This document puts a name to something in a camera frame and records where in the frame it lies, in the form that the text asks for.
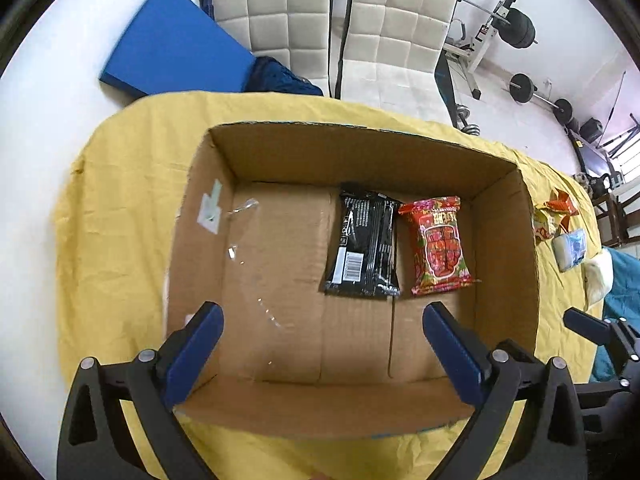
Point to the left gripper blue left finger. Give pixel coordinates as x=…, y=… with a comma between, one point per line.
x=186, y=351

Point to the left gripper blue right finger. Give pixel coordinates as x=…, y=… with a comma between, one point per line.
x=459, y=351

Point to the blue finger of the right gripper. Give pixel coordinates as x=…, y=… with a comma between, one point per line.
x=587, y=326

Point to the white soft bag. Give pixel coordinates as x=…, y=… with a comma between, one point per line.
x=598, y=277

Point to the blue tissue pack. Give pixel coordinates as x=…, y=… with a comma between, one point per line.
x=569, y=249

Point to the red snack packet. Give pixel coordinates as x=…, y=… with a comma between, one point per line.
x=439, y=263

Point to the yellow snack packet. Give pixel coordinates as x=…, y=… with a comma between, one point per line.
x=548, y=223

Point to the orange snack packet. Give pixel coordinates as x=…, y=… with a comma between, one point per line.
x=562, y=203

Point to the black snack packet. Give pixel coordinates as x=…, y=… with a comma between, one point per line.
x=364, y=261

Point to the blue blanket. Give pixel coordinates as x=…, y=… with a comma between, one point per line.
x=623, y=301

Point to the dark wooden chair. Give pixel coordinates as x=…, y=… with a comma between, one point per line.
x=617, y=212

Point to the yellow tablecloth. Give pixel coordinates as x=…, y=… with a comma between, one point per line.
x=113, y=228

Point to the open cardboard box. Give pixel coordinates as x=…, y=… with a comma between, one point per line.
x=309, y=237

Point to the chrome dumbbell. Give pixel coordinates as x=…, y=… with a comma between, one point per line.
x=463, y=115

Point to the dark blue cloth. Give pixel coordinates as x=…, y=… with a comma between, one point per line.
x=269, y=75

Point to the barbell on rack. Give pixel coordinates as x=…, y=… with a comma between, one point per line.
x=514, y=27

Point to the blue foam mat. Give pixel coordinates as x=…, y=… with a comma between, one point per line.
x=172, y=46

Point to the white padded chair right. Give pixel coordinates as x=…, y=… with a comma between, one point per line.
x=389, y=54

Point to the white padded chair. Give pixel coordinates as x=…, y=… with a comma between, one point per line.
x=389, y=54
x=297, y=33

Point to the white padded chair left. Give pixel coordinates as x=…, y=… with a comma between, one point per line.
x=297, y=33

